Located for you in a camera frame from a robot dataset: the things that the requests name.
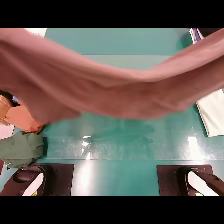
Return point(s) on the pink T-shirt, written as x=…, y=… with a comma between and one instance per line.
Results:
x=100, y=90

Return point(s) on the orange garment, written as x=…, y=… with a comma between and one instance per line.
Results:
x=23, y=120

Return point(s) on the dark green garment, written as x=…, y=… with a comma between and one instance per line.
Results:
x=20, y=148

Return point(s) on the pale pink garment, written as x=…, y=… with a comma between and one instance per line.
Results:
x=5, y=130

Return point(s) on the black garment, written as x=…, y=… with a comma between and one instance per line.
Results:
x=210, y=31

